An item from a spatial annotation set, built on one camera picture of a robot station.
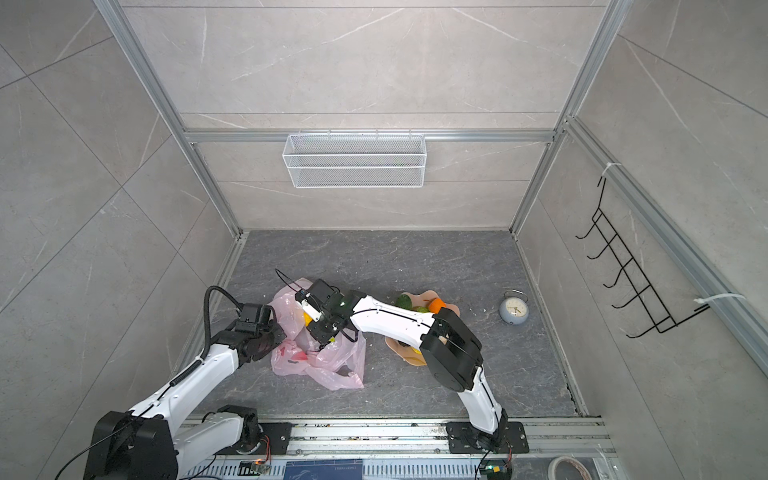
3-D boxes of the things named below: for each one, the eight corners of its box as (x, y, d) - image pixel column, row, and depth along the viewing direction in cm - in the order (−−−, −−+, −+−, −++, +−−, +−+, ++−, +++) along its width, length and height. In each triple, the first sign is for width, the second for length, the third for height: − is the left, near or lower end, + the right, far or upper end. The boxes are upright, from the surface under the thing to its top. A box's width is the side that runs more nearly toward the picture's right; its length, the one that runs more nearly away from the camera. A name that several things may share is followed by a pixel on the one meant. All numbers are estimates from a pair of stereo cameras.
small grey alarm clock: (498, 322, 97) (502, 315, 93) (501, 292, 104) (505, 284, 100) (522, 329, 95) (528, 322, 91) (523, 298, 103) (529, 290, 99)
